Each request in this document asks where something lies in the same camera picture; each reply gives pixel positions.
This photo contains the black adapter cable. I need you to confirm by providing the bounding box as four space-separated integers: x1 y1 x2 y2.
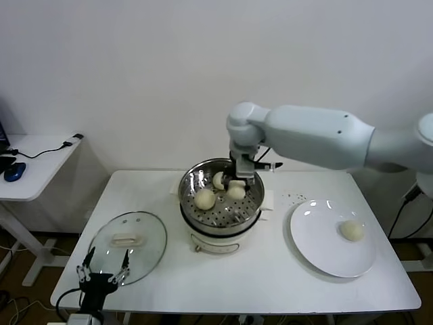
9 133 85 159

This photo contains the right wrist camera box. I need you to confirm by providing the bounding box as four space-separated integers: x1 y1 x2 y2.
234 154 255 180

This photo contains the stainless steel steamer basket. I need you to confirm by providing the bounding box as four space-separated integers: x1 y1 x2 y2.
170 157 275 230

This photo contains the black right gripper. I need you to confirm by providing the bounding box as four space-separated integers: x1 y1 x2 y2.
221 151 254 193

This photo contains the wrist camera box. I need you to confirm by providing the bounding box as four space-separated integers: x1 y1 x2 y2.
234 154 255 180
66 313 94 325

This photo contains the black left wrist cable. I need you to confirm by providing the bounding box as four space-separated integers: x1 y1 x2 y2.
55 287 84 321

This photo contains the black hanging cable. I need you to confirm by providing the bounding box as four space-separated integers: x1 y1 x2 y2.
387 181 424 240

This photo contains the glass pot lid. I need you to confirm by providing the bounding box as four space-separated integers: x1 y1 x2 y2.
87 211 168 287

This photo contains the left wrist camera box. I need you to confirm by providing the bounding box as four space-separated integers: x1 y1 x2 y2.
66 313 94 325

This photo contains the white round plate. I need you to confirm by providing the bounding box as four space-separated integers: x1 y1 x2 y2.
286 198 377 279

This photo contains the black laptop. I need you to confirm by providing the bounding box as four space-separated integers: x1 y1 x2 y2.
0 120 18 173

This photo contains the white electric cooker pot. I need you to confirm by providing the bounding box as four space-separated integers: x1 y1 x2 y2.
181 202 273 255

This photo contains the white side desk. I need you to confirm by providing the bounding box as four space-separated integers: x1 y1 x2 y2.
0 134 84 287

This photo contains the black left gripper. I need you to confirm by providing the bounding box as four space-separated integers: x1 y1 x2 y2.
76 246 132 314

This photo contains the blue computer mouse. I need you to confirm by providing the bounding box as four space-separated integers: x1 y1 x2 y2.
3 162 27 183

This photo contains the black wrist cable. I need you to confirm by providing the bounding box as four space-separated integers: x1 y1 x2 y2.
252 145 283 172
55 287 84 321

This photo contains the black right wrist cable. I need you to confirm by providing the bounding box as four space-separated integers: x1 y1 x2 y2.
252 145 283 172

